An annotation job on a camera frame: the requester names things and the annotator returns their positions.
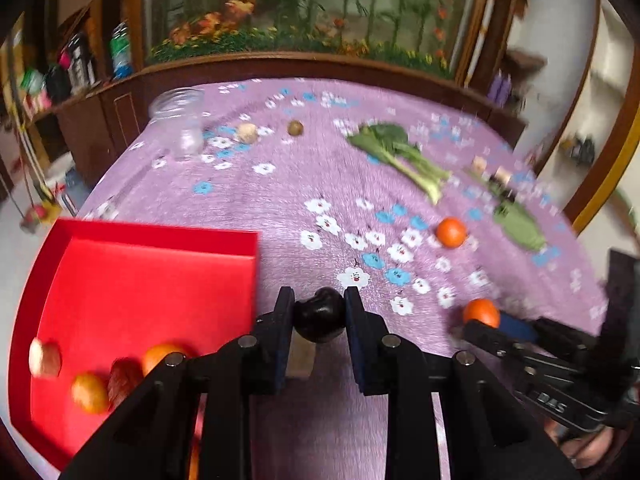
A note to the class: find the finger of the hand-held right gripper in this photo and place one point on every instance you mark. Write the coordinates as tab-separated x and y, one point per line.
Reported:
515	328
482	337

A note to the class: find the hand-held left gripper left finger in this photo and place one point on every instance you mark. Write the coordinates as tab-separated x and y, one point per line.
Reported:
282	345

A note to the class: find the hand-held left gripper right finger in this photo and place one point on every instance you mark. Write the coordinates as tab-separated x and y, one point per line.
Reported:
356	345

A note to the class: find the orange tangerine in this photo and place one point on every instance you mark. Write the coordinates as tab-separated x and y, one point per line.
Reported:
451	232
481	311

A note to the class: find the small black plum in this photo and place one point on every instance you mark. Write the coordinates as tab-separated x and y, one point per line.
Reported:
320	317

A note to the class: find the small orange fruit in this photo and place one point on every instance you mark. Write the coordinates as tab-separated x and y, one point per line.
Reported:
159	354

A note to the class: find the red tray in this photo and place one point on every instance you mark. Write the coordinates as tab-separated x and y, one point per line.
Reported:
140	300

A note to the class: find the large red jujube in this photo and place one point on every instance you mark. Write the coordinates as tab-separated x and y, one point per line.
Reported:
124	379

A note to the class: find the small tan round fruit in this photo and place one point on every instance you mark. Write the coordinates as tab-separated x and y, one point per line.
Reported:
90	392

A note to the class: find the beige oval fruit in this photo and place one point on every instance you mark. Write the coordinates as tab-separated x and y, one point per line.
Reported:
45	357

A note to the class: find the person's right hand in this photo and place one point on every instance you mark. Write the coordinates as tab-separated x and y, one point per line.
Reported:
587	452

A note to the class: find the large beige sugarcane chunk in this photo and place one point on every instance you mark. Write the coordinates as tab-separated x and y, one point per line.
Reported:
300	360

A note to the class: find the light green cabbage leaf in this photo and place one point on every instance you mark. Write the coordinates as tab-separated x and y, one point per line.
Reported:
520	225

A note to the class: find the purple floral tablecloth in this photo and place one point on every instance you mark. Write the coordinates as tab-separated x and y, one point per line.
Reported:
300	195

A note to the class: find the green bok choy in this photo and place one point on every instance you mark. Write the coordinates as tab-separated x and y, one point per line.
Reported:
400	141
420	175

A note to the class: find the dark bag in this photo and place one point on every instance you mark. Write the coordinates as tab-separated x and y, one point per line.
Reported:
582	150

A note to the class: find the brown small fruit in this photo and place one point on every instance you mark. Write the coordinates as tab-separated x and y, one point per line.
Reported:
295	127

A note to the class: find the purple spray can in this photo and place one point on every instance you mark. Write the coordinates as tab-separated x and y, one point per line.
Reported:
495	88
506	91

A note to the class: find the clear plastic cup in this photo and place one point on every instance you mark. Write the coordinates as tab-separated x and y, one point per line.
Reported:
181	125

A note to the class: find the green label plastic bottle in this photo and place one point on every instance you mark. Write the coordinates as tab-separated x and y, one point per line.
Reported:
120	50

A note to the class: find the dark metal thermos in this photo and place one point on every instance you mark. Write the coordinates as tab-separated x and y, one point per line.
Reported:
80	65

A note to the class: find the green packet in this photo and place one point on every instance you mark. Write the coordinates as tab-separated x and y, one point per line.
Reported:
32	82

